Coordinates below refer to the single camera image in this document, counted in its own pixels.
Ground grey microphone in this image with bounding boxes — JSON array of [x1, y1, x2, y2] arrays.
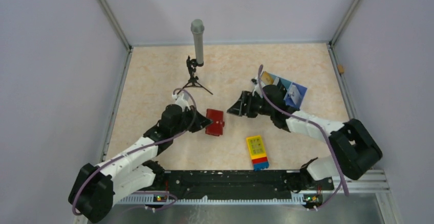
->
[[190, 19, 205, 66]]

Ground yellow red blue toy block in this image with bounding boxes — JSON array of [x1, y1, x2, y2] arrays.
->
[[246, 136, 269, 171]]

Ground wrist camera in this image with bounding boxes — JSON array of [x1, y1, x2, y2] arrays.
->
[[172, 92, 190, 111], [251, 78, 265, 97]]

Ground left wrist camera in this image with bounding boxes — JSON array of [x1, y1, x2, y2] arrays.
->
[[172, 92, 190, 111]]

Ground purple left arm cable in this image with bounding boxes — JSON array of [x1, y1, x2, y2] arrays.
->
[[72, 87, 198, 216]]

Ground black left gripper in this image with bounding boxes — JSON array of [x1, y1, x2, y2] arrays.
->
[[171, 105, 213, 136]]

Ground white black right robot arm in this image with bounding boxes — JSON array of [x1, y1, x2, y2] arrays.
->
[[227, 85, 383, 189]]

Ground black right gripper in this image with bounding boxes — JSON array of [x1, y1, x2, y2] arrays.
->
[[227, 91, 274, 119]]

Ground black tripod stand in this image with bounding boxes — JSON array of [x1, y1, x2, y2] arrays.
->
[[182, 56, 213, 95]]

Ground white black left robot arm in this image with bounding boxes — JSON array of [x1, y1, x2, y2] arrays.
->
[[68, 104, 213, 223]]

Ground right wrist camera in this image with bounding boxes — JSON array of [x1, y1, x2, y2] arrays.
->
[[251, 78, 265, 97]]

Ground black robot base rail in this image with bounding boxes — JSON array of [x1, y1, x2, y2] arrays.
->
[[144, 170, 335, 200]]

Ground small tan object on rail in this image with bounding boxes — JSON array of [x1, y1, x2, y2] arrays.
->
[[337, 64, 345, 75]]

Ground blue three-slot card box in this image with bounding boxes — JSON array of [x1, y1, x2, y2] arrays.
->
[[268, 72, 308, 109]]

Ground red leather card holder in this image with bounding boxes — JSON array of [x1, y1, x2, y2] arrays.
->
[[205, 108, 225, 137]]

